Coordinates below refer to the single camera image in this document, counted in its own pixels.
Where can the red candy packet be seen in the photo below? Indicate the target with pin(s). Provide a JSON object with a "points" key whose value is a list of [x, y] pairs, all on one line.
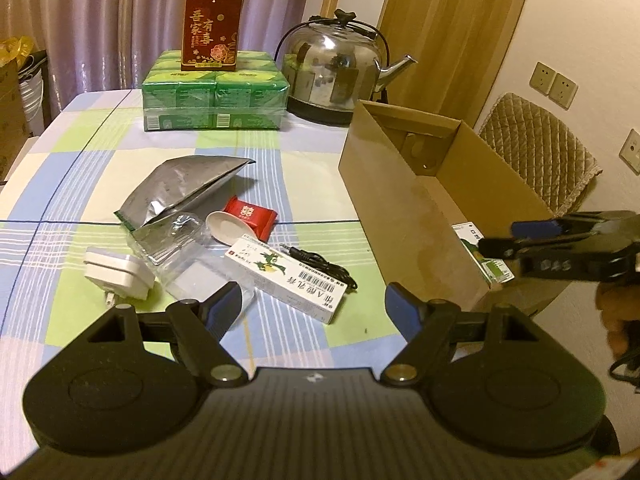
{"points": [[252, 217]]}

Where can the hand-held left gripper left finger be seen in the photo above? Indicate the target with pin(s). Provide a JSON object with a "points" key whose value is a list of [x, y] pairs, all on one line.
{"points": [[225, 306]]}

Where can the clear plastic packaging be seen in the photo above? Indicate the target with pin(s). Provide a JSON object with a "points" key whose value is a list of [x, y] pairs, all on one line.
{"points": [[190, 270]]}

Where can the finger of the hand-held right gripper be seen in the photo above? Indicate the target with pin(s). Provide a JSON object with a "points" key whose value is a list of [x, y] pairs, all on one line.
{"points": [[535, 229], [502, 249]]}

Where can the white power adapter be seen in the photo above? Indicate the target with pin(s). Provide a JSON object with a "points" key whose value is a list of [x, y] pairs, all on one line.
{"points": [[117, 272]]}

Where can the brown cardboard box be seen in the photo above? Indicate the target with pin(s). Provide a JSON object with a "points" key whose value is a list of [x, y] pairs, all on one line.
{"points": [[400, 200]]}

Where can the red tin box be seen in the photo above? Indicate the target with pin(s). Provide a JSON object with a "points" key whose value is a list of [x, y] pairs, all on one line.
{"points": [[210, 27]]}

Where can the person's right hand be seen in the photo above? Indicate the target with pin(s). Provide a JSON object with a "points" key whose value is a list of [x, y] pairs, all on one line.
{"points": [[614, 320]]}

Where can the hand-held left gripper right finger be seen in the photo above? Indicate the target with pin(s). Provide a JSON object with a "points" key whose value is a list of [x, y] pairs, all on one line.
{"points": [[402, 310]]}

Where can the large printed cardboard box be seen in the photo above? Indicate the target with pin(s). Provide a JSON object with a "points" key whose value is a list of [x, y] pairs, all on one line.
{"points": [[10, 120]]}

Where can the yellow plastic bag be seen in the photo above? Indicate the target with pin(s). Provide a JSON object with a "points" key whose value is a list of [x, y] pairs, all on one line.
{"points": [[15, 50]]}

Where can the stainless steel kettle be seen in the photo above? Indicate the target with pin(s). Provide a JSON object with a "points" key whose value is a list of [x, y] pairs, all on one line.
{"points": [[330, 67]]}

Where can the pale purple curtain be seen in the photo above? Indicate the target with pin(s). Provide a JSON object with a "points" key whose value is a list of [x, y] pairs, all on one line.
{"points": [[115, 20]]}

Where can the quilted beige chair cushion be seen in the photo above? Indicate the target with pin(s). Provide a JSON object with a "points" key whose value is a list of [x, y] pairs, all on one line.
{"points": [[540, 145]]}

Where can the white ceramic spoon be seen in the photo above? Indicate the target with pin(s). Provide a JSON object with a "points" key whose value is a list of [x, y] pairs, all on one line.
{"points": [[227, 227]]}

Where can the checked tablecloth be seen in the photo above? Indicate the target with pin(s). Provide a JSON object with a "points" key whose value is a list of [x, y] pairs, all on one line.
{"points": [[80, 175]]}

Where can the beige wall socket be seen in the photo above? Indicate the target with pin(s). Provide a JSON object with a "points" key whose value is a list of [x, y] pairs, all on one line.
{"points": [[632, 152], [564, 91], [541, 78]]}

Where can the green tissue multipack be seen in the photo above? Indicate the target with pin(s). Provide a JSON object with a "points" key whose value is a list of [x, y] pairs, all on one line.
{"points": [[215, 97]]}

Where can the wooden door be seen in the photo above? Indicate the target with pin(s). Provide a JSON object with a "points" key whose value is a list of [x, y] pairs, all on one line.
{"points": [[450, 20]]}

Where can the green and white carton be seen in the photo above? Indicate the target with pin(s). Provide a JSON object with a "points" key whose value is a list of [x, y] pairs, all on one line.
{"points": [[492, 267]]}

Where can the white medicine box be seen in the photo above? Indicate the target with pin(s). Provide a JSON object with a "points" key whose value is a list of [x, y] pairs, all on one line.
{"points": [[285, 280]]}

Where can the silver foil pouch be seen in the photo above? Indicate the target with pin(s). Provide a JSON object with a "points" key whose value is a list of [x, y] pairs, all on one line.
{"points": [[185, 185]]}

